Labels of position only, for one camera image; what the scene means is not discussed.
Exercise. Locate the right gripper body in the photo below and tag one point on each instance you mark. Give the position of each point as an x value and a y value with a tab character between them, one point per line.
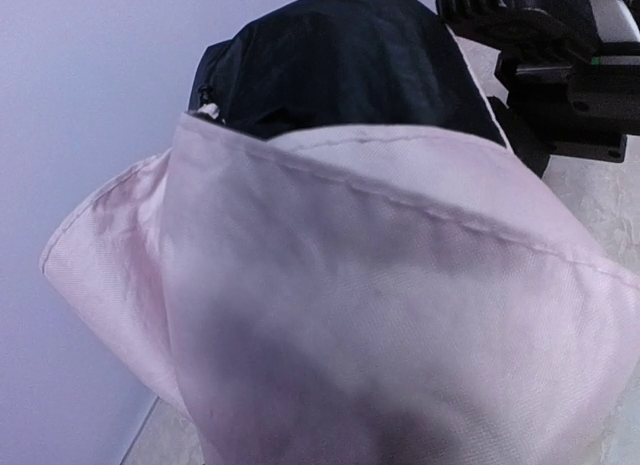
570	69

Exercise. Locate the pink folding umbrella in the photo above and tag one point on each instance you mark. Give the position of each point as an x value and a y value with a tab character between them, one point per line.
346	257

